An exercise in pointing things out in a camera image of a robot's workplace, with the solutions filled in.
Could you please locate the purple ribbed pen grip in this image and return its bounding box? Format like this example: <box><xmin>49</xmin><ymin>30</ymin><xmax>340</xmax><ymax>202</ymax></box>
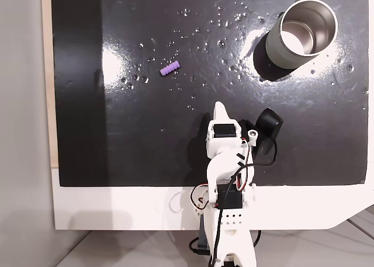
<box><xmin>160</xmin><ymin>61</ymin><xmax>181</xmax><ymax>77</ymax></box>

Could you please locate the pale green steel cup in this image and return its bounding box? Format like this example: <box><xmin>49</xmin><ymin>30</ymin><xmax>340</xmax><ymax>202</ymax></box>
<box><xmin>265</xmin><ymin>0</ymin><xmax>339</xmax><ymax>70</ymax></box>

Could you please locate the black table mat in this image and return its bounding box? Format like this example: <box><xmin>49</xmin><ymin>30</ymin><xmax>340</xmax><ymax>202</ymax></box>
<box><xmin>50</xmin><ymin>0</ymin><xmax>369</xmax><ymax>188</ymax></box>

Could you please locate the light wooden board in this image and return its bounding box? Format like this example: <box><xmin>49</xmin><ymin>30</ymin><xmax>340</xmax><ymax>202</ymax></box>
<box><xmin>40</xmin><ymin>0</ymin><xmax>60</xmax><ymax>170</ymax></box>

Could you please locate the black camera box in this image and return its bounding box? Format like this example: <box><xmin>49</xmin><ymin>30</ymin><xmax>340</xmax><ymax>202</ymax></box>
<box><xmin>240</xmin><ymin>108</ymin><xmax>284</xmax><ymax>158</ymax></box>

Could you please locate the black camera cable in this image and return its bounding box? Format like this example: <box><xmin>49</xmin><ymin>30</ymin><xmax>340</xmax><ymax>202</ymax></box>
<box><xmin>210</xmin><ymin>137</ymin><xmax>278</xmax><ymax>263</ymax></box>

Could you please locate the black power cable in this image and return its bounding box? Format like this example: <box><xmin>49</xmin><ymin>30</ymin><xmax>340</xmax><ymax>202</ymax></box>
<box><xmin>188</xmin><ymin>228</ymin><xmax>263</xmax><ymax>255</ymax></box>

